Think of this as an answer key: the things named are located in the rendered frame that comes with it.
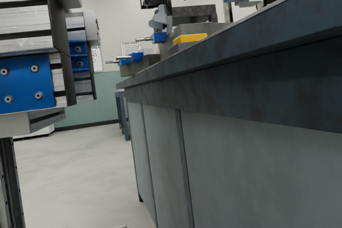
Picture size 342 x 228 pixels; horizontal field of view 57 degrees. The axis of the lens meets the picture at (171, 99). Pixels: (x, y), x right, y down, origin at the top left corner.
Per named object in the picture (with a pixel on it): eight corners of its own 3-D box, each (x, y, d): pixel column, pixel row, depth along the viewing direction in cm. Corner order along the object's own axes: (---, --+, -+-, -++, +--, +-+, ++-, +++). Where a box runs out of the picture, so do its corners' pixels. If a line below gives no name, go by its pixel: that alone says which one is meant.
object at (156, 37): (137, 47, 95) (135, 29, 95) (135, 50, 100) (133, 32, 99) (179, 44, 98) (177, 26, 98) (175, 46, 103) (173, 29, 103)
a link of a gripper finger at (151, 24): (148, 38, 104) (146, 9, 102) (166, 37, 105) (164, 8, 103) (150, 39, 101) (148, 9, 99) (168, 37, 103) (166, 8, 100)
